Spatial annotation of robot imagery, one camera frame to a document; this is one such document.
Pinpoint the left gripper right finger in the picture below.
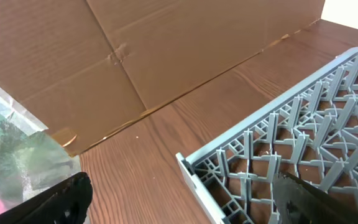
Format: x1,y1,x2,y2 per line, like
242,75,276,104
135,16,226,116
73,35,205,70
273,172,358,224

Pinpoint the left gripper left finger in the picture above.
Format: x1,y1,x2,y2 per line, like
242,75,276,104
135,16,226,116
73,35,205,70
0,172,93,224

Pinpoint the colourful painted cloth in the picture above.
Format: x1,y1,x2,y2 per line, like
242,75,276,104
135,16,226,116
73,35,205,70
0,87,81,214

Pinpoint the grey plastic dish rack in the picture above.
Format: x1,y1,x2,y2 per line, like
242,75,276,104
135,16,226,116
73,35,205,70
176,47,358,223

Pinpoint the brown cardboard panel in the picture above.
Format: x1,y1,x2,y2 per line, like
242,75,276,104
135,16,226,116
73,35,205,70
0,0,324,155

